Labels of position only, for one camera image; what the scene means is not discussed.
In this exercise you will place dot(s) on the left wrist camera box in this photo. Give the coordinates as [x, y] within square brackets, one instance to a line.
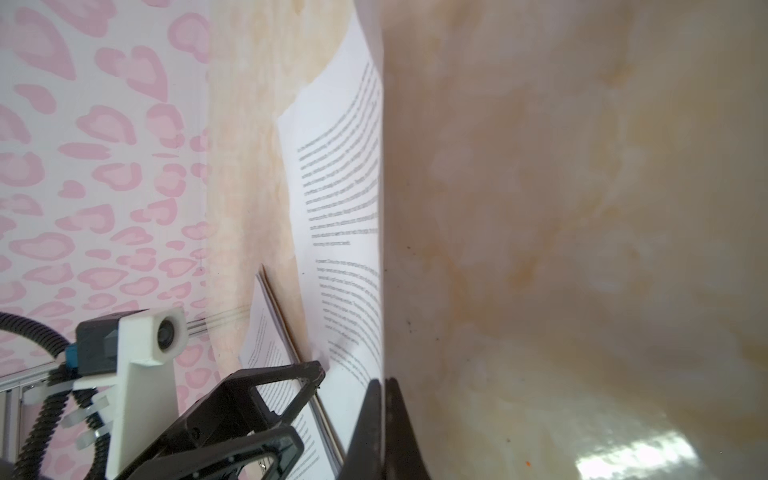
[127, 358]

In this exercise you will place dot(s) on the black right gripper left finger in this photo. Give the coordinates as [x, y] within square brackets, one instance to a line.
[364, 456]

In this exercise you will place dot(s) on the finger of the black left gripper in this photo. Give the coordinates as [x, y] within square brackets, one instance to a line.
[251, 400]
[280, 448]

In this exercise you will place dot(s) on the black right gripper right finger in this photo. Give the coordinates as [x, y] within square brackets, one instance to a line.
[402, 459]

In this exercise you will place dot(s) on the white text sheet wall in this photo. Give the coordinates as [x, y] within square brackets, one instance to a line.
[267, 344]

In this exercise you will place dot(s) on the white text sheet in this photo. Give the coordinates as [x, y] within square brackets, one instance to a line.
[331, 142]

